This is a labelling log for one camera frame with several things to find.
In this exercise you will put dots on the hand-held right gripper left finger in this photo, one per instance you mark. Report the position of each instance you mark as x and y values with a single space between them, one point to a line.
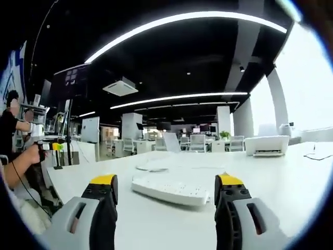
104 208

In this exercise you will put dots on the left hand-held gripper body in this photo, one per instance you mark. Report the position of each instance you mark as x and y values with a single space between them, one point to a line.
37 130

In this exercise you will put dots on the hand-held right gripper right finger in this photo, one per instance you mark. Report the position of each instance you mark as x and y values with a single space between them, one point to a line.
229 216

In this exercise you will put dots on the white power strip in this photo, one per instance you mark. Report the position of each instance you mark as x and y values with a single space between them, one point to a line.
169 191

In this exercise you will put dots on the straight ceiling light strip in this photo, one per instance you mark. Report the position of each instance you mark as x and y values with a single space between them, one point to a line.
179 98

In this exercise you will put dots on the curved ceiling light strip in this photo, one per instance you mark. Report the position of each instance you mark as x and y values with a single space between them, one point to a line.
166 19

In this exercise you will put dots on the person's left hand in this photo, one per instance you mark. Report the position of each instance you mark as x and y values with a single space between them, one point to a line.
32 155

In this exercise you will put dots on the black tripod stand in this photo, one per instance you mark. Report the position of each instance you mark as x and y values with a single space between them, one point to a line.
69 135

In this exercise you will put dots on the grey equipment shelf rack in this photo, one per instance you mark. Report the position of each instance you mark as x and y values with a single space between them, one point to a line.
39 112

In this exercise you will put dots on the white standing whiteboard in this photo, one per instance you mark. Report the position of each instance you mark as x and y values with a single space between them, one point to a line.
90 129

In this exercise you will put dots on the row of mesh office chairs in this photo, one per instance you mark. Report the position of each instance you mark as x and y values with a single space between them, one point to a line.
197 143

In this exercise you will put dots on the white printer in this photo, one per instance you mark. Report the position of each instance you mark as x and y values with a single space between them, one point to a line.
265 144

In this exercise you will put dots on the green potted plant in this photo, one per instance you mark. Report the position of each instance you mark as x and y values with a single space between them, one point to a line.
225 135

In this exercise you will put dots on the ceiling air conditioner unit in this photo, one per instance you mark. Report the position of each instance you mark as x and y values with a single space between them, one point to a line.
120 88

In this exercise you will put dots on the white high-back chair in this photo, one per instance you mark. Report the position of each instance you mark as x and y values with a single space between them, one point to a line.
171 142

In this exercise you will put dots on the white round appliance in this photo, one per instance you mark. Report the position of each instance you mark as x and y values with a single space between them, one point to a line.
287 129

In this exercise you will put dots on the large dark wall monitor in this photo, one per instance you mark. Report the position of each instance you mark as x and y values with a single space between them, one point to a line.
71 83

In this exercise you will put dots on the long grey table frame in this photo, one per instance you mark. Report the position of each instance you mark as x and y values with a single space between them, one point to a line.
161 226

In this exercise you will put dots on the blue and white wall poster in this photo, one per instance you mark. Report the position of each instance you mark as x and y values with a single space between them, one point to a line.
15 60

